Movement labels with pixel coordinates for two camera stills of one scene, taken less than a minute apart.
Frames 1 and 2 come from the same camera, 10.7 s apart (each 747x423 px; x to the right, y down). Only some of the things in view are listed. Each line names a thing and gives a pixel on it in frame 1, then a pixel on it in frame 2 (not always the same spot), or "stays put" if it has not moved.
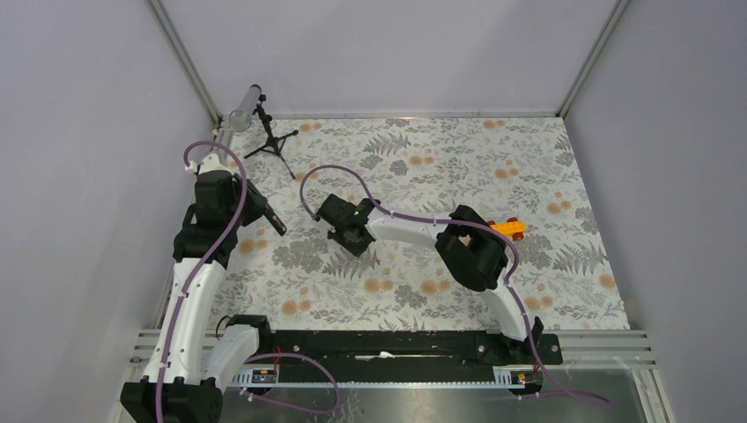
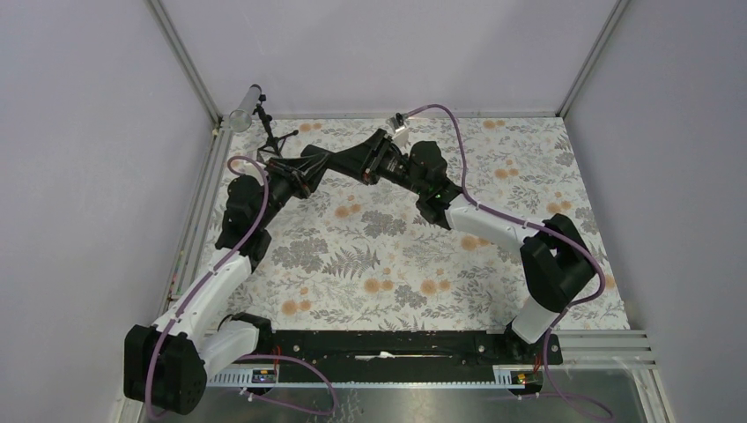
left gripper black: (258, 204) to (292, 173)
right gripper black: (356, 250) to (367, 158)
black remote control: (275, 220) to (321, 159)
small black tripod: (274, 144) stays put
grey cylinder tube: (240, 119) stays put
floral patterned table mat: (514, 169) stays put
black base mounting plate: (417, 352) stays put
